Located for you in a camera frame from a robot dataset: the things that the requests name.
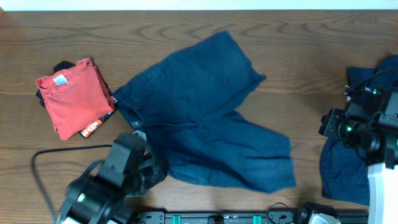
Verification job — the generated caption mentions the navy blue shorts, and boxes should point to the navy blue shorts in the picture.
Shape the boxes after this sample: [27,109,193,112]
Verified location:
[114,31,296,194]

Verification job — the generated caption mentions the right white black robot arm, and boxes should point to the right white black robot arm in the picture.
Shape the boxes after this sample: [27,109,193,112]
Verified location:
[319,108,397,224]

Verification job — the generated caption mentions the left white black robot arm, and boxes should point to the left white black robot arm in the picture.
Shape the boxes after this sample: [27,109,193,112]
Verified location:
[56,149,169,224]

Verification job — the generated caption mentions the navy blue garment pile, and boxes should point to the navy blue garment pile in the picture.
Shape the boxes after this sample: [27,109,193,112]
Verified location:
[320,54,397,206]

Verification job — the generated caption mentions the folded black printed garment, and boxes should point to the folded black printed garment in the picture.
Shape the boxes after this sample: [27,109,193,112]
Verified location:
[35,60,119,139]

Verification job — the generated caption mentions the folded red t-shirt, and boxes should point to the folded red t-shirt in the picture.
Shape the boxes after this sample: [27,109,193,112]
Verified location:
[35,57,115,141]

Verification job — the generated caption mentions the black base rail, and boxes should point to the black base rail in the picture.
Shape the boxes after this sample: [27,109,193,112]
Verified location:
[137,202,368,224]

